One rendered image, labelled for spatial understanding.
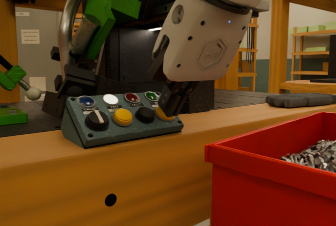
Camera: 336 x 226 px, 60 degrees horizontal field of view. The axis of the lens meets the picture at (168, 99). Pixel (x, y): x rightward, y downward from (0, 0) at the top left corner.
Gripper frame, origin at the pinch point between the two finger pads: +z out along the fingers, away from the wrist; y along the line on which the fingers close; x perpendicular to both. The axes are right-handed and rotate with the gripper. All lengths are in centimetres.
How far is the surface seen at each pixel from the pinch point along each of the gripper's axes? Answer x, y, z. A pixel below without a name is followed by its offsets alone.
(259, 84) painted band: 475, 907, 410
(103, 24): 24.3, -0.3, 1.6
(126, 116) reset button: -0.6, -7.0, 1.7
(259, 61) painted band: 527, 907, 345
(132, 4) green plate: 29.4, 7.7, -1.0
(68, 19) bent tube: 39.2, -1.6, 8.6
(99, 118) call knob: -0.4, -10.6, 1.6
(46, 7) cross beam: 70, 3, 20
